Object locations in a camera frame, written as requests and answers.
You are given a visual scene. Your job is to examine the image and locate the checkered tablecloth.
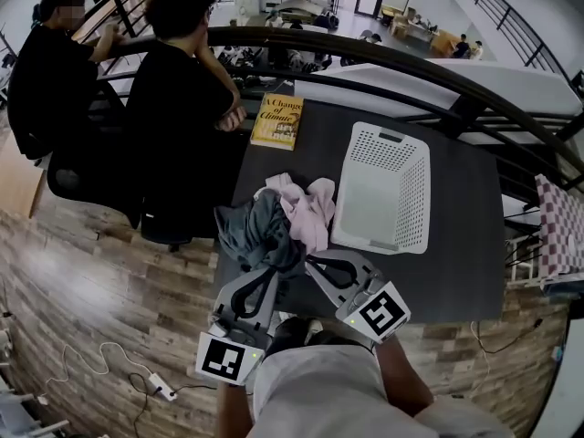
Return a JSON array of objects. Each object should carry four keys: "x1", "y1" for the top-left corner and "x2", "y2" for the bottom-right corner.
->
[{"x1": 534, "y1": 173, "x2": 584, "y2": 282}]

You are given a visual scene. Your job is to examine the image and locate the dark grey garment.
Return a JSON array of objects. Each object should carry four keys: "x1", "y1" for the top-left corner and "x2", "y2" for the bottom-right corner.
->
[{"x1": 214, "y1": 188, "x2": 308, "y2": 277}]

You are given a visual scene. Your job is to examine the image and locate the light wooden table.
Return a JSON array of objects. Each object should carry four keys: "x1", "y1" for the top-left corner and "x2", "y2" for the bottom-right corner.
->
[{"x1": 0, "y1": 125, "x2": 49, "y2": 218}]

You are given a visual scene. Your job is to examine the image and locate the person's white shirt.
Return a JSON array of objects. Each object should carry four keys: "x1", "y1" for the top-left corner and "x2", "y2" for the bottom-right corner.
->
[{"x1": 245, "y1": 344, "x2": 516, "y2": 438}]

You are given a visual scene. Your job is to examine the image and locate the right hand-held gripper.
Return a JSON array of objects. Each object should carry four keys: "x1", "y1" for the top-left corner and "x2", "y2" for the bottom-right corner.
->
[{"x1": 304, "y1": 248, "x2": 412, "y2": 344}]

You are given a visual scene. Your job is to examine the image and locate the yellow book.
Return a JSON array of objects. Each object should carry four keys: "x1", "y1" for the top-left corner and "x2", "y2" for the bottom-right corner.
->
[{"x1": 249, "y1": 92, "x2": 306, "y2": 151}]

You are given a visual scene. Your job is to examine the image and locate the person's right forearm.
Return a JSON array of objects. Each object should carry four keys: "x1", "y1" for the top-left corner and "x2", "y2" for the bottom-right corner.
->
[{"x1": 373, "y1": 335, "x2": 434, "y2": 417}]

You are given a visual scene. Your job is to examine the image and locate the white power strip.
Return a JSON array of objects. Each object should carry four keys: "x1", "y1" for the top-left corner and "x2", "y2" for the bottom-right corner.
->
[{"x1": 148, "y1": 371, "x2": 179, "y2": 402}]

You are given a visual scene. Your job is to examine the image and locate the black office chair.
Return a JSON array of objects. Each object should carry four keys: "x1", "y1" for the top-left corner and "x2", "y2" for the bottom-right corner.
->
[{"x1": 45, "y1": 151, "x2": 195, "y2": 253}]

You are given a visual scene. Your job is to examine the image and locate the white plastic laundry basket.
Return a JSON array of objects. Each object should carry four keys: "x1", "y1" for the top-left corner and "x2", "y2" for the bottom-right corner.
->
[{"x1": 329, "y1": 120, "x2": 432, "y2": 256}]

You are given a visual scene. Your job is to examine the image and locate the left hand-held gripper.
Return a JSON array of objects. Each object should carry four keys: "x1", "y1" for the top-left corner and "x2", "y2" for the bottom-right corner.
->
[{"x1": 194, "y1": 268, "x2": 281, "y2": 387}]

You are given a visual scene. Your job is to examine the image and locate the person's left forearm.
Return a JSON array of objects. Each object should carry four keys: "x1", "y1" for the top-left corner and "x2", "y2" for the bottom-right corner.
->
[{"x1": 217, "y1": 381, "x2": 255, "y2": 438}]

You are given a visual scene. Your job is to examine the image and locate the pink garment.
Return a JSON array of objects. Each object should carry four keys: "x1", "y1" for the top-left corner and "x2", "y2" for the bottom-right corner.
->
[{"x1": 253, "y1": 173, "x2": 338, "y2": 256}]

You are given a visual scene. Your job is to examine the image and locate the person's black shorts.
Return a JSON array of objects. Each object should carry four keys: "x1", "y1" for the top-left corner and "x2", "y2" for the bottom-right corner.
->
[{"x1": 266, "y1": 317, "x2": 375, "y2": 350}]

